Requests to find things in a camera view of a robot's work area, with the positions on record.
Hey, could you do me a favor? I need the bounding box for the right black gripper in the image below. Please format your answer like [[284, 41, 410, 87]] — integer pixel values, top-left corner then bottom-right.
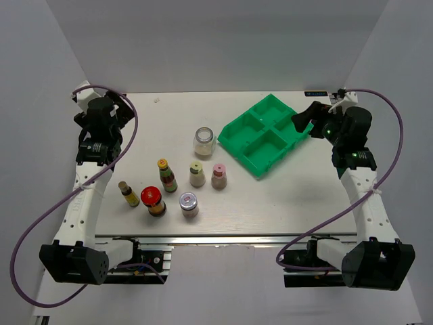
[[290, 101, 346, 147]]

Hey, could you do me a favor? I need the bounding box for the green label sauce bottle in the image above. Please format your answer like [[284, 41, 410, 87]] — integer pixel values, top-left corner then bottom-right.
[[157, 158, 177, 193]]

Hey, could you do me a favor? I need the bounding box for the clear glass jar white powder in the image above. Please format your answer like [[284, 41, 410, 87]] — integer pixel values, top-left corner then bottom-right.
[[193, 127, 217, 158]]

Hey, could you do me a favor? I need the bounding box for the small yellow label bottle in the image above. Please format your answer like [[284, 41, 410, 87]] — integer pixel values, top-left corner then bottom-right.
[[118, 181, 139, 207]]

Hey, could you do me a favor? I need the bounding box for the red lid sauce jar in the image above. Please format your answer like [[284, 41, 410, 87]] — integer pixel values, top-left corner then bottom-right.
[[140, 186, 166, 217]]

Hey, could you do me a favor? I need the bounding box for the yellow cap spice shaker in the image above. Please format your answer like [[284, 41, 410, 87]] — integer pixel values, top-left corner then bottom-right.
[[189, 161, 206, 188]]

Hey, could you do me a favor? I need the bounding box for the pink cap spice shaker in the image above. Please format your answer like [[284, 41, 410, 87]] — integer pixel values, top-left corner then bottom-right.
[[211, 163, 227, 190]]

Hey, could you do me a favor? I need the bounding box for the silver lid spice jar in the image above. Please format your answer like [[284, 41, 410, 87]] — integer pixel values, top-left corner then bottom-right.
[[179, 192, 199, 218]]

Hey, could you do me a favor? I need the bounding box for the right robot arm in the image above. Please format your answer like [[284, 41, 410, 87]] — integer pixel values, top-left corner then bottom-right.
[[283, 89, 415, 291]]

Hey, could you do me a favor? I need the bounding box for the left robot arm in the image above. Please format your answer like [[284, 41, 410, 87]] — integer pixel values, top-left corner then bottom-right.
[[39, 81, 143, 285]]

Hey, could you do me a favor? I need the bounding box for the blue label sticker right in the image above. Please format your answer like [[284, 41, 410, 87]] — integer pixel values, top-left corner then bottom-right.
[[304, 91, 328, 97]]

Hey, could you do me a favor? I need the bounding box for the green four-compartment plastic tray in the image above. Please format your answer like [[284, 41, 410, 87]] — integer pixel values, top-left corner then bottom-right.
[[218, 94, 313, 179]]

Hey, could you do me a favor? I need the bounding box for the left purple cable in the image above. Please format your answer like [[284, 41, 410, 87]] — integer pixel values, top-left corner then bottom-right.
[[9, 84, 139, 309]]

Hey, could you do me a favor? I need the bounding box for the purple cable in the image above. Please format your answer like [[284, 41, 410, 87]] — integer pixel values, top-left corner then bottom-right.
[[275, 88, 405, 272], [9, 84, 139, 309]]

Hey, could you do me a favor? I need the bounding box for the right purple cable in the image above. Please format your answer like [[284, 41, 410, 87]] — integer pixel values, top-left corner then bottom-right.
[[275, 88, 405, 272]]

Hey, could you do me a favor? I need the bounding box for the aluminium table front rail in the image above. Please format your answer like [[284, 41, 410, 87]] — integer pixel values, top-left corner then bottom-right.
[[94, 233, 359, 247]]

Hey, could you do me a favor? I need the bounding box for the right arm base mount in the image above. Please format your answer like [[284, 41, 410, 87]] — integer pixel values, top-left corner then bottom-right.
[[278, 236, 345, 288]]

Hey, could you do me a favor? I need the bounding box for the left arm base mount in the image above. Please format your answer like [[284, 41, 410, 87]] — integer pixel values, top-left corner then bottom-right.
[[104, 237, 173, 285]]

